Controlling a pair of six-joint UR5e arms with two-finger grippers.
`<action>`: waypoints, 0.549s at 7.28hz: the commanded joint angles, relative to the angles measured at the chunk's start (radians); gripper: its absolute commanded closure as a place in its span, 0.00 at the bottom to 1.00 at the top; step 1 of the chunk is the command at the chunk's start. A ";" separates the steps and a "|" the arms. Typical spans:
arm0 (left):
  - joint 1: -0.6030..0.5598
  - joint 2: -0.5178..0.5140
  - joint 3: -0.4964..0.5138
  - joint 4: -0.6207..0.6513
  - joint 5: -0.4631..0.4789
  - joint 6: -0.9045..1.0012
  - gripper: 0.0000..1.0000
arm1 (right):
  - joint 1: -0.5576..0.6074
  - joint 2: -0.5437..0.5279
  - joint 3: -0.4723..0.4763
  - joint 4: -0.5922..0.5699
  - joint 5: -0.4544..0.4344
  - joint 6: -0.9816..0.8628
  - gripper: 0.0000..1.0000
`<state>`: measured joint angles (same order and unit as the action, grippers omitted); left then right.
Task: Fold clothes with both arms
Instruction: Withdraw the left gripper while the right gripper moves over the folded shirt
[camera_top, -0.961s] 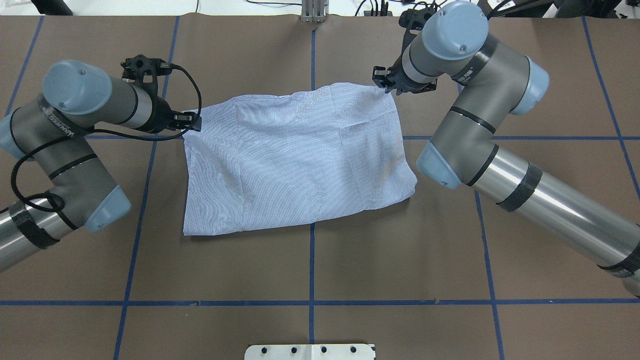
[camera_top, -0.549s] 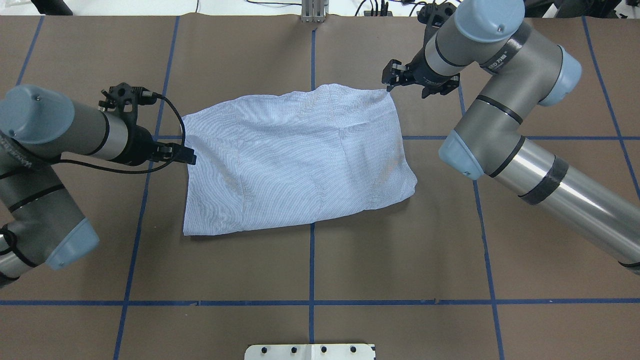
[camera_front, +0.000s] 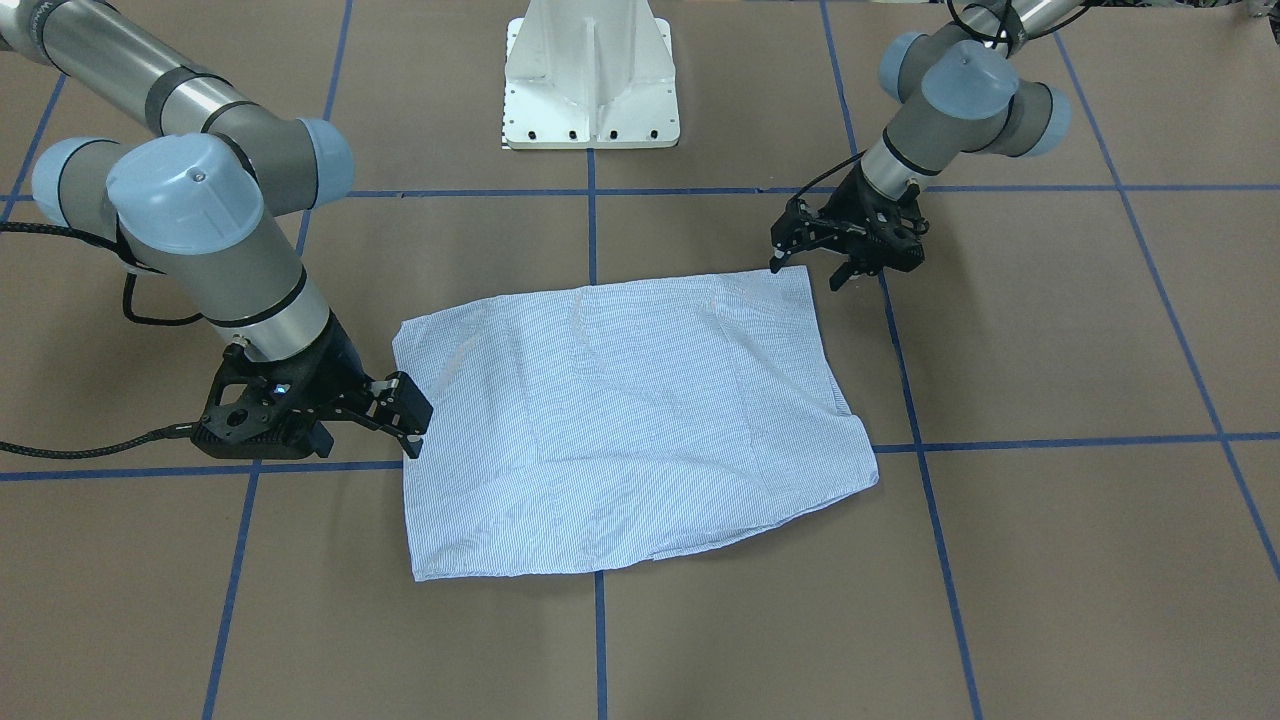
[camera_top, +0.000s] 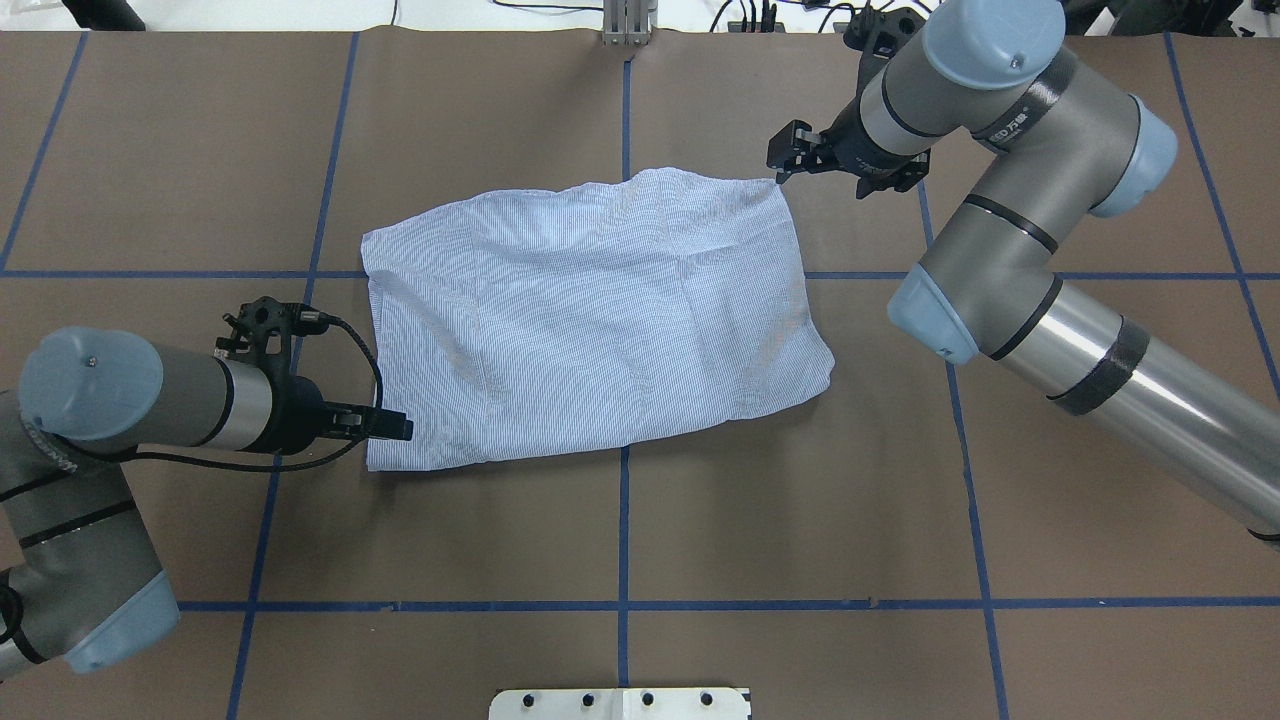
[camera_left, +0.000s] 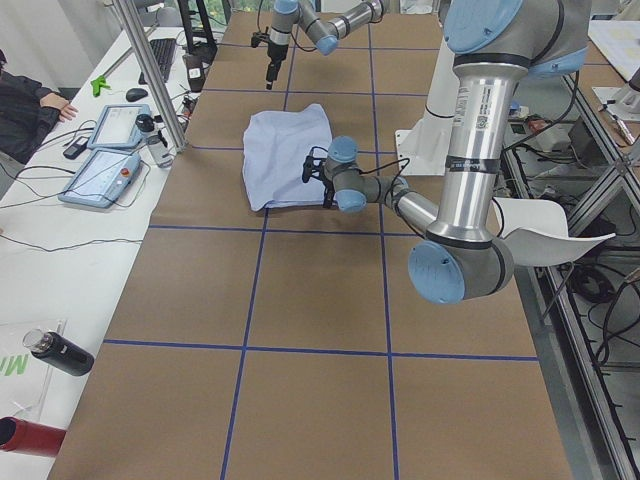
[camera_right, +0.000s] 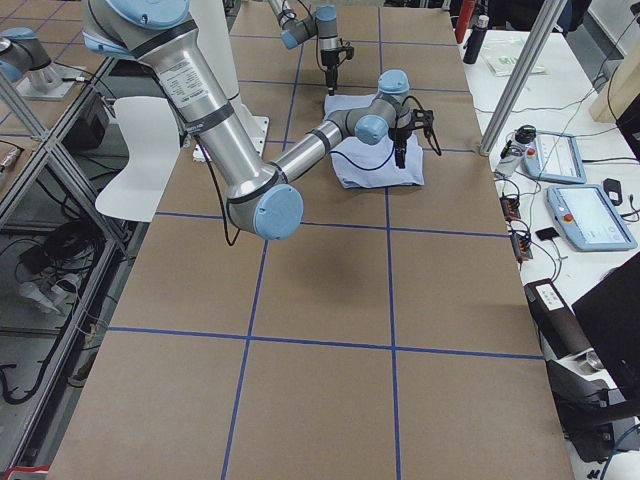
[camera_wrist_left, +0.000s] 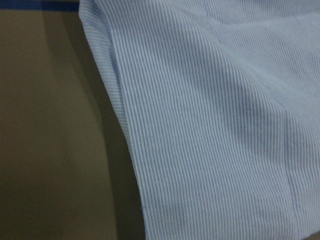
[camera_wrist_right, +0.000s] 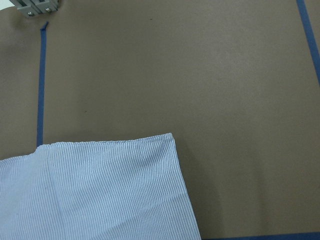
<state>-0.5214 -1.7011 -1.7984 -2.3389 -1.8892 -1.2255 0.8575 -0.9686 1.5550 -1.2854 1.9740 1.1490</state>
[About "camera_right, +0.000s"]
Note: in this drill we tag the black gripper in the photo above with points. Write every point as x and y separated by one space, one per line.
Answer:
329 61
400 137

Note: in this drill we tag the blue striped button shirt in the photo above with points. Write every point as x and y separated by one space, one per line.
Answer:
360 165

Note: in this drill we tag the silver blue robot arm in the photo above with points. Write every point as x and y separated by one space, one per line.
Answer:
260 196
321 25

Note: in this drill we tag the black thermos bottle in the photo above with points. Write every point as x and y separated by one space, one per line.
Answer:
475 40

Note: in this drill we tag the red cylinder bottle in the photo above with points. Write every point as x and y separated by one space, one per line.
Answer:
466 11

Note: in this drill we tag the upper blue teach pendant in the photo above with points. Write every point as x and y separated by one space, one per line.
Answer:
555 158

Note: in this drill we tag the blue teach pendant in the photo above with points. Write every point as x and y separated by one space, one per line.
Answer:
555 158
587 219

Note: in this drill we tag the brown table cover mat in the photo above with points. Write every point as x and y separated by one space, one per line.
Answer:
388 338

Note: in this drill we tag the white plastic chair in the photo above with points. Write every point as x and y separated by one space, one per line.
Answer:
151 135

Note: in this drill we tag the lower blue teach pendant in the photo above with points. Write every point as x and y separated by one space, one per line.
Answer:
587 219

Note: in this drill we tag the black monitor on desk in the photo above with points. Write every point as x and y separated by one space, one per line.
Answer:
608 314

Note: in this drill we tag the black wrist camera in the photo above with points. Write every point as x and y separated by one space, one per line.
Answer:
345 52
422 119

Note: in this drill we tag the grey aluminium frame post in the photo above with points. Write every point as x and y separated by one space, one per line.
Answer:
546 20

